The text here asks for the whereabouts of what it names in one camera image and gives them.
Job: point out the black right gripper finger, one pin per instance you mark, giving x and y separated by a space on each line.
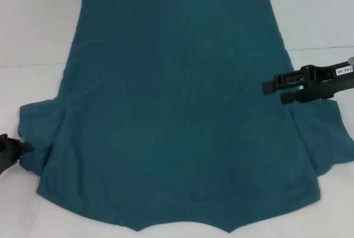
291 97
285 81

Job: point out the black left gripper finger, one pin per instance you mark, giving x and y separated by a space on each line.
27 147

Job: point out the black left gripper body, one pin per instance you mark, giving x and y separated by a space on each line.
9 152

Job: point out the teal blue t-shirt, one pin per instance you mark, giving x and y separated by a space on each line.
177 110

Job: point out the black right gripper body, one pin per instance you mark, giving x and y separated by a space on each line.
323 83

